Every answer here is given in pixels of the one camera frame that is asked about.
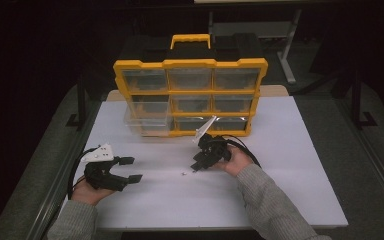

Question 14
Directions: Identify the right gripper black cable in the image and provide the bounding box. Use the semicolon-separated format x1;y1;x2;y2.
217;134;262;168

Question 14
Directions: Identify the black metal stand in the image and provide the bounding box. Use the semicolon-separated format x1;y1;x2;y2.
65;74;88;128
350;64;379;130

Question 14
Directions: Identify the yellow organizer case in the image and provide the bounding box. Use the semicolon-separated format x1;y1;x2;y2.
113;58;269;138

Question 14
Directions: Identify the person's left hand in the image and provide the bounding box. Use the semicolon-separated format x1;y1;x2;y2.
71;180;115;207

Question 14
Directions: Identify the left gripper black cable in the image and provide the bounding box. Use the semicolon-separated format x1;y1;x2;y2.
66;147;100;201

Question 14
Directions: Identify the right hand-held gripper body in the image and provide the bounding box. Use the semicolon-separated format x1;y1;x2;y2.
192;115;233;165

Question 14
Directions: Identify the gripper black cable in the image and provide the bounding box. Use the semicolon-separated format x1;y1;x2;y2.
66;147;100;201
217;134;262;168

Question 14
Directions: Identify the clear plastic organizer drawer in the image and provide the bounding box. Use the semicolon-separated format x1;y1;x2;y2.
123;99;175;137

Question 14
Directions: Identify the person's right hand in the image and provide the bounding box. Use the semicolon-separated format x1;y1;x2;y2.
214;144;255;178

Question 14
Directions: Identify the grey metal desk frame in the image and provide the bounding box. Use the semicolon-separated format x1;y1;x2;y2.
208;9;303;85

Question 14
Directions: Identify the aluminium rail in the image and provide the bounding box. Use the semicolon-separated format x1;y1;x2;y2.
26;99;102;240
334;98;384;214

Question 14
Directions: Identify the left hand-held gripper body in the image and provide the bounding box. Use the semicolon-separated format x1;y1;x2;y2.
80;143;121;192

